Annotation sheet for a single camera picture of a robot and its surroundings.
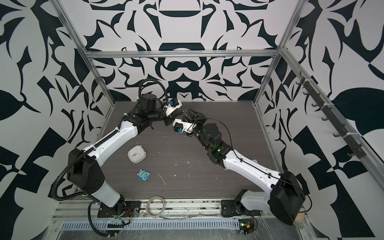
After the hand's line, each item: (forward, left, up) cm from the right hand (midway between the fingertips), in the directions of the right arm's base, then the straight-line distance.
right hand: (190, 108), depth 69 cm
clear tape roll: (-34, +23, -36) cm, 54 cm away
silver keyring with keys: (-2, +3, 0) cm, 3 cm away
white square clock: (-7, +33, -31) cm, 46 cm away
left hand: (+6, +5, -6) cm, 10 cm away
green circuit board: (-41, -25, -37) cm, 61 cm away
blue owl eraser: (-19, +27, -33) cm, 47 cm away
